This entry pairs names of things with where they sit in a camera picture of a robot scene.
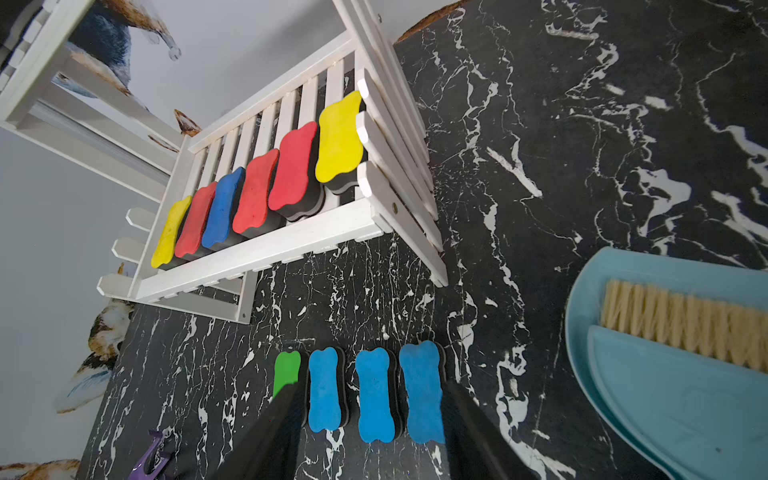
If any light blue eraser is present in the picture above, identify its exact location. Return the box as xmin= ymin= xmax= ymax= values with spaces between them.
xmin=308 ymin=346 xmax=349 ymax=433
xmin=355 ymin=347 xmax=403 ymax=444
xmin=399 ymin=340 xmax=445 ymax=445

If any purple pink garden fork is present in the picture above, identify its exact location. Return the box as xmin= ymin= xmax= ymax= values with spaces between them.
xmin=127 ymin=429 xmax=174 ymax=480

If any white wooden two-tier shelf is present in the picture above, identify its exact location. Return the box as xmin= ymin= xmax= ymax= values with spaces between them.
xmin=1 ymin=1 xmax=448 ymax=324

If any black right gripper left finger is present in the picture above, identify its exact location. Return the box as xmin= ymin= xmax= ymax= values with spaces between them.
xmin=208 ymin=381 xmax=307 ymax=480

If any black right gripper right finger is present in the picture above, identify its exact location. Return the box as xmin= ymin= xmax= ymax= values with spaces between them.
xmin=441 ymin=381 xmax=537 ymax=479

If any yellow eraser lower left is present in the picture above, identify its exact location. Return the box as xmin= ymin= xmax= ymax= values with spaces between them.
xmin=151 ymin=196 xmax=192 ymax=270

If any yellow eraser lower right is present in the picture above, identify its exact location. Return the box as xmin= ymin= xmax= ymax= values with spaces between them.
xmin=315 ymin=90 xmax=366 ymax=195

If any red eraser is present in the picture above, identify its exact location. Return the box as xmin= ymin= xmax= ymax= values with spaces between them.
xmin=268 ymin=121 xmax=325 ymax=222
xmin=233 ymin=149 xmax=285 ymax=239
xmin=174 ymin=181 xmax=217 ymax=261

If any teal dustpan with brush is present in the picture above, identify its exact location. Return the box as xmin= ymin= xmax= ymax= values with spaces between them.
xmin=565 ymin=247 xmax=767 ymax=479

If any yellow eraser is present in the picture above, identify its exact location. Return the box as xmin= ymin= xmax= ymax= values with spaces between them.
xmin=151 ymin=196 xmax=192 ymax=270
xmin=315 ymin=90 xmax=366 ymax=195

